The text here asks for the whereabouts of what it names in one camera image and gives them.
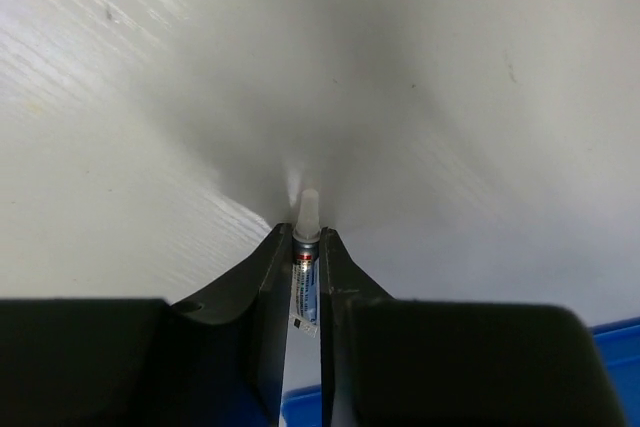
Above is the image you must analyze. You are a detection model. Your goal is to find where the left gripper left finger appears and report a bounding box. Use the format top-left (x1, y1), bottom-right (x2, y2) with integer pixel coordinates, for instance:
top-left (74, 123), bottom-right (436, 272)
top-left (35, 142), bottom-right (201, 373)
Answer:
top-left (172, 223), bottom-right (292, 426)

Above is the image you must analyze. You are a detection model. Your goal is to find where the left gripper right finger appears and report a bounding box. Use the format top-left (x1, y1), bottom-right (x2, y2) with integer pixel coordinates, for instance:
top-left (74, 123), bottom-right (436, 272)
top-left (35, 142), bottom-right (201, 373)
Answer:
top-left (319, 227), bottom-right (390, 426)

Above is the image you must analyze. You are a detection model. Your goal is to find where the small silver glue tube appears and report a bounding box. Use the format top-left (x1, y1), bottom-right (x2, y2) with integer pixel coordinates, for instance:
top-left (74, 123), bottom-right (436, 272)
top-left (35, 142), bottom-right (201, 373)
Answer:
top-left (290, 189), bottom-right (321, 337)

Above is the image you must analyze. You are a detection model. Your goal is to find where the blue divided plastic bin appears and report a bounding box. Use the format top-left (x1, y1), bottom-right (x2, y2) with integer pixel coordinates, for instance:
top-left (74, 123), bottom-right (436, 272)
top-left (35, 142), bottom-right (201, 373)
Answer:
top-left (281, 318), bottom-right (639, 426)

